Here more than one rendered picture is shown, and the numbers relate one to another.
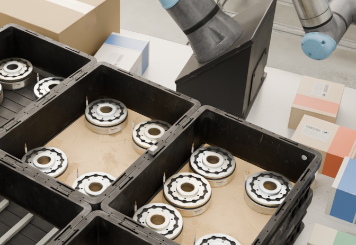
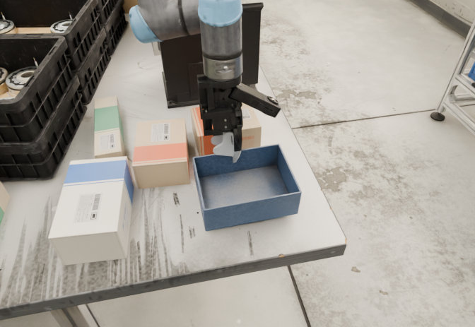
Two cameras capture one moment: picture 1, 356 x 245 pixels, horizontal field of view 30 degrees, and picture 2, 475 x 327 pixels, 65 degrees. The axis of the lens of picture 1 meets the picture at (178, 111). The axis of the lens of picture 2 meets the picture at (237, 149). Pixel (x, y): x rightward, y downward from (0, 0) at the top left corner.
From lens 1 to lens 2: 1.61 m
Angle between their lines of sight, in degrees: 44
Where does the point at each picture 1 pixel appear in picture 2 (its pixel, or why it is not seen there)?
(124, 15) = (389, 75)
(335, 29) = (153, 10)
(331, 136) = (162, 143)
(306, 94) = not seen: hidden behind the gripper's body
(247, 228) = not seen: outside the picture
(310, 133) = (156, 129)
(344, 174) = (94, 163)
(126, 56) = not seen: hidden behind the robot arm
